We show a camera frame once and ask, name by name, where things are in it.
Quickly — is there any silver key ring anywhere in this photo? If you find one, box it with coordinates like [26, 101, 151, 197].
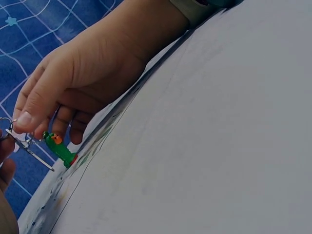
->
[0, 117, 44, 147]

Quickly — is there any green figure keychain charm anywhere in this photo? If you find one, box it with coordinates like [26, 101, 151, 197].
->
[42, 130, 79, 169]

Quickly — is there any person's right hand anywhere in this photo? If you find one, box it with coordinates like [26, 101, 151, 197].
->
[12, 15, 150, 145]

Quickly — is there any person's left hand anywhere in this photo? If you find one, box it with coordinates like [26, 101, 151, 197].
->
[0, 128, 20, 234]

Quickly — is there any person's right forearm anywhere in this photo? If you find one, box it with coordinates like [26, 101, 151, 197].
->
[113, 0, 244, 65]

